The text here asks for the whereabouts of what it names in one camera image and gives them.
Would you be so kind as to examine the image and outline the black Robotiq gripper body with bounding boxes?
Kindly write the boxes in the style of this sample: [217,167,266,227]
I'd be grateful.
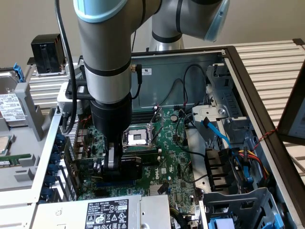
[89,93,133,144]

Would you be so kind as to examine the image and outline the CPU socket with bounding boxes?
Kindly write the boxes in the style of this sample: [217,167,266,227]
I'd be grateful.
[122,125,156,154]

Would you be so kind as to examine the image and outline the silver USB port block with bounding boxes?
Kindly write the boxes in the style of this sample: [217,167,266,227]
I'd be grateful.
[75,142,86,160]

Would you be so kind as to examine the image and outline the silver network port block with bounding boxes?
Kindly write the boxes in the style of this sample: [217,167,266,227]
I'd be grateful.
[75,128,88,140]

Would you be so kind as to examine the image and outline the green RAM stick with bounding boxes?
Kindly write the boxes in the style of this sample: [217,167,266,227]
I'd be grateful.
[0,154,33,169]
[140,152,161,167]

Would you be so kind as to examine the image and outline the metal socket cover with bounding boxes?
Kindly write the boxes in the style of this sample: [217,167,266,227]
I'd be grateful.
[148,106,165,144]

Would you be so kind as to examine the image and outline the silver chipset heat sink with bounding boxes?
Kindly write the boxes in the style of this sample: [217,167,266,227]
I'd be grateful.
[148,184,169,197]

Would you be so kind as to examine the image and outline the green Dell motherboard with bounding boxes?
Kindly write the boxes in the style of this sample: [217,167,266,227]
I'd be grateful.
[77,106,203,213]

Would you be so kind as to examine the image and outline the silver power supply unit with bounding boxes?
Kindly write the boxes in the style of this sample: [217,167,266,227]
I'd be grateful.
[30,194,173,229]

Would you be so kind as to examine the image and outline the open grey PC case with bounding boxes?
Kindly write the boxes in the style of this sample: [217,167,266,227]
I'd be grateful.
[30,45,305,229]

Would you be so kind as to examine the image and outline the grey parts rack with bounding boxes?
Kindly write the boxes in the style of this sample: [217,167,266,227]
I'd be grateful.
[0,82,58,191]

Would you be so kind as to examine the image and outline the black CPU cooler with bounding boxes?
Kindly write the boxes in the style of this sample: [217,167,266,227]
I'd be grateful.
[30,33,66,74]

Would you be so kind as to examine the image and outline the silver hard disk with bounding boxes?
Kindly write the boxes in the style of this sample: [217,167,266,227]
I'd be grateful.
[0,71,28,127]

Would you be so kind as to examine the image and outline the silver disk bay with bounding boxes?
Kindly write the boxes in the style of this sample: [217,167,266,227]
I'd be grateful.
[192,62,254,144]

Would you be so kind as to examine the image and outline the black plastic fan shroud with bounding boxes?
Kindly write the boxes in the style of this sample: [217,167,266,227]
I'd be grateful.
[204,147,239,193]

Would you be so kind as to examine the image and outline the silver CPU chip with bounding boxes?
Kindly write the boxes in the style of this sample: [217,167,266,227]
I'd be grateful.
[0,135,12,156]

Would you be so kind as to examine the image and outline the blue drive caddy block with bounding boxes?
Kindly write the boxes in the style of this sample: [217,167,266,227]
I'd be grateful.
[207,216,236,229]

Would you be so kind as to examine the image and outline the grey drive cage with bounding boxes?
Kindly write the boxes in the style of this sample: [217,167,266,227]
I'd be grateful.
[199,187,288,229]

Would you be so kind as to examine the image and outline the dark framed panel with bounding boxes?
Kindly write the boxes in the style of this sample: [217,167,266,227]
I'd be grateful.
[277,59,305,146]

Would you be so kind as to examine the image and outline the red black twisted wire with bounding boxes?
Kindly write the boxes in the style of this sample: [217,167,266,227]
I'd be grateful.
[252,128,279,151]
[78,115,93,153]

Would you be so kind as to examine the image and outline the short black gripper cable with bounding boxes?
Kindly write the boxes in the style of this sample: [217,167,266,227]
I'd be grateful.
[130,63,143,100]

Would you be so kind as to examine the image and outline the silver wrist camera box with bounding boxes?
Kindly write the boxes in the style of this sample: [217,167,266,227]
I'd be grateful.
[56,82,84,115]

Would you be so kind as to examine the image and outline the black looped wire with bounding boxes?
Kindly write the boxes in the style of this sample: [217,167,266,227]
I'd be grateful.
[183,64,208,108]

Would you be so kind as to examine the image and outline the thick black camera cable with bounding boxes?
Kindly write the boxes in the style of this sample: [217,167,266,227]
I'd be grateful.
[54,0,80,135]

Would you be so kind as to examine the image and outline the blue SATA wire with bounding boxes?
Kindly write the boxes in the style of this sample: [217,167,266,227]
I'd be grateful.
[201,117,254,184]

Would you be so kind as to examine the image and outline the blue disk caddy rail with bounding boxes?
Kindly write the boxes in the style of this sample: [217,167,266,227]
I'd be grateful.
[13,62,26,83]

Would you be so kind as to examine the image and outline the yellow red power wires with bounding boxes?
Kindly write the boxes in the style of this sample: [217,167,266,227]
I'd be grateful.
[238,146,270,180]

